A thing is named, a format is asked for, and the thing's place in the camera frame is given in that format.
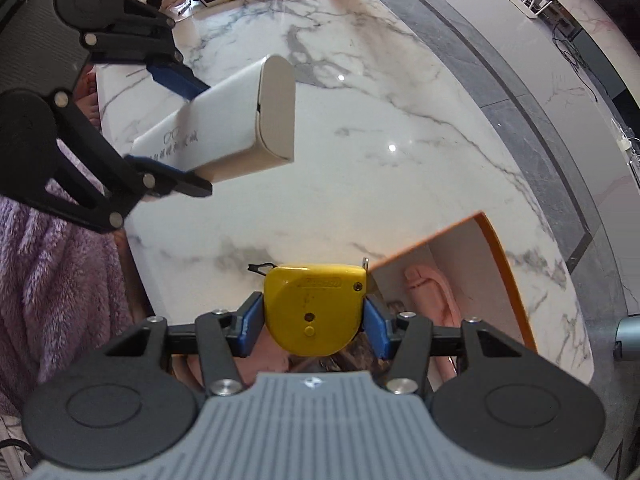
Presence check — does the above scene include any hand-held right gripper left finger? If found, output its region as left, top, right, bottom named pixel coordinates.
left=105, top=292, right=265, bottom=397

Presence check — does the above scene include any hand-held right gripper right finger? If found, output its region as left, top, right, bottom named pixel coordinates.
left=364, top=296, right=533, bottom=393

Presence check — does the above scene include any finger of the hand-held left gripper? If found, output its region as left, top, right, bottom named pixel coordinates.
left=27, top=91, right=214, bottom=234
left=82, top=0, right=210, bottom=102

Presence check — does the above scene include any yellow tape measure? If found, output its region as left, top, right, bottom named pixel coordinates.
left=248, top=261, right=371, bottom=357

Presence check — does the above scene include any long white carton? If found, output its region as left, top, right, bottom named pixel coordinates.
left=131, top=55, right=297, bottom=185

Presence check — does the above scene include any orange-rimmed white cardboard box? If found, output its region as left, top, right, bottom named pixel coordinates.
left=370, top=211, right=540, bottom=378

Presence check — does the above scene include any purple fleece garment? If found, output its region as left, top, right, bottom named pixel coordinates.
left=0, top=140, right=151, bottom=417

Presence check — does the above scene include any grey metal object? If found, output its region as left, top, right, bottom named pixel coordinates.
left=614, top=316, right=640, bottom=361

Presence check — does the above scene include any white wifi router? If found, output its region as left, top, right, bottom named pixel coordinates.
left=515, top=0, right=551, bottom=20

